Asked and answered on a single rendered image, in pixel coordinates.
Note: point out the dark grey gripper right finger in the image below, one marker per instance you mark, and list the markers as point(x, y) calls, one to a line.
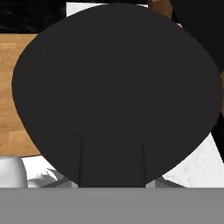
point(159, 184)

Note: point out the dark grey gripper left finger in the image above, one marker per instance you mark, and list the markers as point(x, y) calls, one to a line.
point(67, 184)

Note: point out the black round blender lid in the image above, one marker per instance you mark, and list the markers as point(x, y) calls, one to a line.
point(116, 87)

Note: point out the white rounded object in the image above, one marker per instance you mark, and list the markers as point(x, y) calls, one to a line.
point(11, 172)

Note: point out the black rounded appliance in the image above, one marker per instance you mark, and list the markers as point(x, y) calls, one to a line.
point(201, 26)

